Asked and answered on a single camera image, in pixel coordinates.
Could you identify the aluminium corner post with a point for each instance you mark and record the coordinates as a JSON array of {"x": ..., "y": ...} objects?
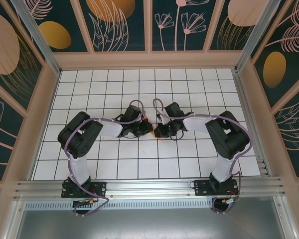
[
  {"x": 260, "y": 32},
  {"x": 37, "y": 37}
]

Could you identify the aluminium side rail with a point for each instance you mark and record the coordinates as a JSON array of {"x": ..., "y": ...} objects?
[{"x": 251, "y": 124}]

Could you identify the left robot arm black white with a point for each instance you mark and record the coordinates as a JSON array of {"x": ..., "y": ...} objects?
[{"x": 78, "y": 169}]

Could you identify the grey metal sheet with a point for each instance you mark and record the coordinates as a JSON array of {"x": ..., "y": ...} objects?
[{"x": 149, "y": 224}]

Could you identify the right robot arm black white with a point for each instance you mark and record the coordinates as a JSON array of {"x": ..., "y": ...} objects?
[{"x": 223, "y": 169}]

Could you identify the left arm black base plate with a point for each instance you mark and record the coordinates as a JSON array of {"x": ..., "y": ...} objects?
[{"x": 99, "y": 189}]

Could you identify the long aluminium mounting rail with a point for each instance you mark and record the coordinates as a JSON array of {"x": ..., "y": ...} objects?
[{"x": 149, "y": 186}]

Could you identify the pink paper sheet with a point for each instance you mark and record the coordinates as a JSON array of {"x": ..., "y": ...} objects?
[{"x": 152, "y": 133}]

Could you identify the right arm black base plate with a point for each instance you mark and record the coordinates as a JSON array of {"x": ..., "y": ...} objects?
[{"x": 201, "y": 188}]

